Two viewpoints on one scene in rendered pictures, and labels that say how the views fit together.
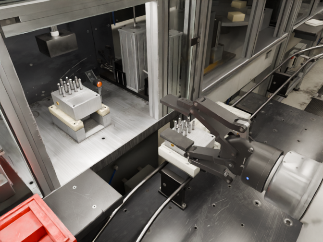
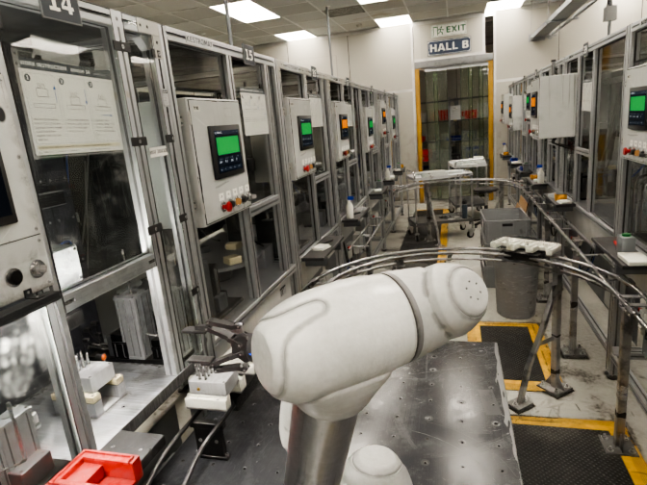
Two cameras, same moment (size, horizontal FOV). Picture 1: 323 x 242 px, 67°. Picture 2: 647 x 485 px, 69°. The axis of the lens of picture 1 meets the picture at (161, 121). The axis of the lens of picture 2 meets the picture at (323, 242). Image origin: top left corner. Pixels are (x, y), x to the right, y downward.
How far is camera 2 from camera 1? 88 cm
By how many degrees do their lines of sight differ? 33
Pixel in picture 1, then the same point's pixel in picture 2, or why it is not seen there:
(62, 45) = (72, 321)
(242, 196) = not seen: hidden behind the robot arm
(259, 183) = not seen: hidden behind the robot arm
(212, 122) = (220, 332)
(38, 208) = (92, 454)
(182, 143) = (206, 359)
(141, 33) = (140, 296)
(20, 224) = (80, 472)
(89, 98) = (101, 368)
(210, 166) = (230, 367)
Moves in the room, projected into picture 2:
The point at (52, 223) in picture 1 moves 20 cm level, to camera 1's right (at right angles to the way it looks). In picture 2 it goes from (113, 456) to (198, 426)
